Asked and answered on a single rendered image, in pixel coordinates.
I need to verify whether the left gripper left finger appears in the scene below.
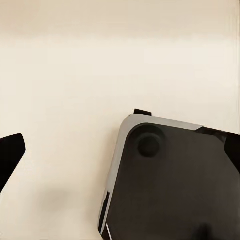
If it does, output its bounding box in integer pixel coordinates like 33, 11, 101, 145
0, 133, 26, 193

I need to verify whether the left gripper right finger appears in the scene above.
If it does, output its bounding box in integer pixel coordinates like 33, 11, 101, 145
224, 132, 240, 173

